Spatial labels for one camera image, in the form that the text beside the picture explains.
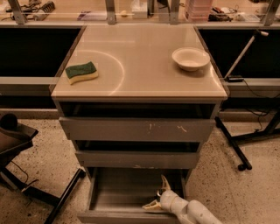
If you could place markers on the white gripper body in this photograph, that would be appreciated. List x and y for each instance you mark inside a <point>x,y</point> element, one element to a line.
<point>167,198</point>

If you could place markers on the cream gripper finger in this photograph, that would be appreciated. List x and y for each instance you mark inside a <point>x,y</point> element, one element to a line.
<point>165,184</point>
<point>153,206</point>

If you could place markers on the silver redbull can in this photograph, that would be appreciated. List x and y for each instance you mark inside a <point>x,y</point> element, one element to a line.
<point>159,193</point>

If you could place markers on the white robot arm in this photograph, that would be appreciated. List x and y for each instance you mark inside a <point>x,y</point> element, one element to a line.
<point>187,212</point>

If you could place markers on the grey bottom drawer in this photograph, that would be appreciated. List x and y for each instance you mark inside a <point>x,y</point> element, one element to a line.
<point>117,195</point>

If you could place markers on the grey drawer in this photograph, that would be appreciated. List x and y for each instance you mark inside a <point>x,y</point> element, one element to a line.
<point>137,130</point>
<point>137,159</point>
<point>117,195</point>

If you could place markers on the grey middle drawer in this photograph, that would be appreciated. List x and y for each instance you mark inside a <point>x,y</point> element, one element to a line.
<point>137,159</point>

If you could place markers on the grey drawer cabinet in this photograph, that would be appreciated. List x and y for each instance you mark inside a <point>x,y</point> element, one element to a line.
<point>137,78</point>

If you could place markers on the grey top drawer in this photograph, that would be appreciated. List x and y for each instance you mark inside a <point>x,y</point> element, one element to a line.
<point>137,130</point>

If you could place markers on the black stand base right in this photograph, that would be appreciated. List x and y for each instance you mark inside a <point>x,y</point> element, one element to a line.
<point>271,130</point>

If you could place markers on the white pole with clamp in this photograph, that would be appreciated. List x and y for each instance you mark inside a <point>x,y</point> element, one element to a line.
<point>228,77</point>

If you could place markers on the white bowl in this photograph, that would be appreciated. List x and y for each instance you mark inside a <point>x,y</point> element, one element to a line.
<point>190,59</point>

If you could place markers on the green yellow sponge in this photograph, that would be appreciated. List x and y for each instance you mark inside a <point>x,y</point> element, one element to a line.
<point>81,72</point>

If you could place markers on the black chair left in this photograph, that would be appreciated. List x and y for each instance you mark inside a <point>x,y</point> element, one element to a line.
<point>48,165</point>

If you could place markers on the pink stacked bins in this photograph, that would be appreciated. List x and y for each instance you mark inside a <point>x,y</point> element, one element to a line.
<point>197,10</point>

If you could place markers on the white box on shelf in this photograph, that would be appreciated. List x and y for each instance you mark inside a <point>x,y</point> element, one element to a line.
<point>139,9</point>

